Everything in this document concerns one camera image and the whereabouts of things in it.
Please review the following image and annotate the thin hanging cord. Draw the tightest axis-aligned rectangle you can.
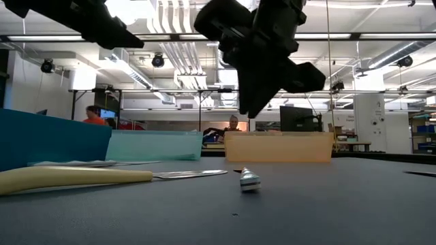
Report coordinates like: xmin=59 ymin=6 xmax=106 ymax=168
xmin=325 ymin=0 xmax=337 ymax=150

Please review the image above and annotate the silver ventilation duct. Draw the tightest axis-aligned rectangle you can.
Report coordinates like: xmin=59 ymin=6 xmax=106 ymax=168
xmin=209 ymin=40 xmax=241 ymax=107

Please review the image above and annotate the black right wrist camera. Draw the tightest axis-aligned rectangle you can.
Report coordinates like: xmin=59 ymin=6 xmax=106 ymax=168
xmin=284 ymin=62 xmax=327 ymax=94

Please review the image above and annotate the teal plastic bin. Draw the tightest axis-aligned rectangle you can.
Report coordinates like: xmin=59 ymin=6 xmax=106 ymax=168
xmin=105 ymin=131 xmax=204 ymax=162

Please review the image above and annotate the black metal rack frame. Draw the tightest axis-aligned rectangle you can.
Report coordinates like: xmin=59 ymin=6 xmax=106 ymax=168
xmin=69 ymin=88 xmax=253 ymax=132

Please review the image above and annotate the orange plastic bin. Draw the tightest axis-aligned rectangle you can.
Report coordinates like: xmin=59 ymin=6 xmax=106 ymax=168
xmin=223 ymin=131 xmax=335 ymax=163

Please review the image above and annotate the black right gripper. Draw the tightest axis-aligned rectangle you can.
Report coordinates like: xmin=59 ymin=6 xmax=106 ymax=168
xmin=193 ymin=0 xmax=301 ymax=119

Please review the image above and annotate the blue patterned handle knife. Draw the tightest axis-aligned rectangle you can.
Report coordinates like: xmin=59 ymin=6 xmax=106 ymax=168
xmin=239 ymin=167 xmax=262 ymax=193

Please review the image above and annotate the person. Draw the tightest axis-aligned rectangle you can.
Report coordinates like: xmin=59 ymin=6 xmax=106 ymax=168
xmin=82 ymin=105 xmax=108 ymax=126
xmin=203 ymin=114 xmax=247 ymax=144

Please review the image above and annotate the wooden desk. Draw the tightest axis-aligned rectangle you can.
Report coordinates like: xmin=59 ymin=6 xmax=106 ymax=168
xmin=335 ymin=141 xmax=372 ymax=153

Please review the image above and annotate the black overhead crossbar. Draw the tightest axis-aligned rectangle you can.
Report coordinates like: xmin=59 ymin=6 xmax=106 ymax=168
xmin=0 ymin=33 xmax=436 ymax=43

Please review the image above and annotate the dark blue plastic bin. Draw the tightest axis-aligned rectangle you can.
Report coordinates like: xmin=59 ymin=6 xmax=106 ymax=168
xmin=0 ymin=108 xmax=113 ymax=172

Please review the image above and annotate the black monitor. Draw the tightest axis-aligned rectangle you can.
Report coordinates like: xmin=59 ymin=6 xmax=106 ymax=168
xmin=279 ymin=105 xmax=323 ymax=133

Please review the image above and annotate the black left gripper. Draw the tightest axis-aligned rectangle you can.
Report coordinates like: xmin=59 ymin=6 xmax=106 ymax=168
xmin=33 ymin=0 xmax=144 ymax=50

